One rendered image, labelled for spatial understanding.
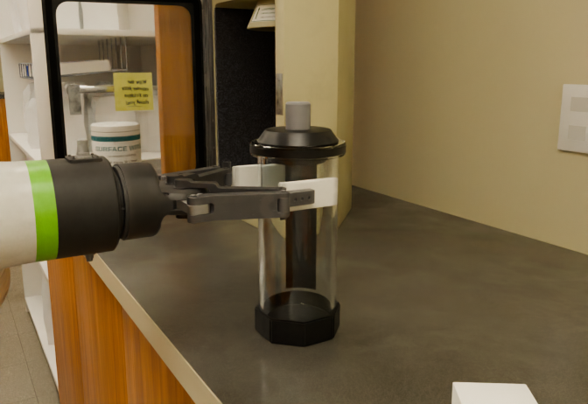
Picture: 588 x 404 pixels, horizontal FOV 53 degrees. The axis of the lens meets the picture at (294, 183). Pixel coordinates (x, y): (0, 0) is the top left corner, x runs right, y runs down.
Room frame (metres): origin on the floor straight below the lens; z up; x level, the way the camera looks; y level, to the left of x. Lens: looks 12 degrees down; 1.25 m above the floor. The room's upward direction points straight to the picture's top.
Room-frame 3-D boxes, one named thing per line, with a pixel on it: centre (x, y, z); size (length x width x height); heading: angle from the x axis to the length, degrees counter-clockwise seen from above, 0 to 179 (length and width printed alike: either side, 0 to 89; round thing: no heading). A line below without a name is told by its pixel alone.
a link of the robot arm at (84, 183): (0.54, 0.20, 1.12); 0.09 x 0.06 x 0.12; 31
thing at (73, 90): (1.14, 0.42, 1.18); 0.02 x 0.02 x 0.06; 23
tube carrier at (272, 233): (0.65, 0.00, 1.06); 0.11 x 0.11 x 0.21
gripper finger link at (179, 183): (0.57, 0.06, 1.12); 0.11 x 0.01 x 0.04; 87
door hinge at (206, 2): (1.25, 0.18, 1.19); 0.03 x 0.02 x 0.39; 31
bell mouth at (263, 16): (1.17, 0.00, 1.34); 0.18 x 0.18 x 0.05
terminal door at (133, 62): (1.19, 0.33, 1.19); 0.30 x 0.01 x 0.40; 113
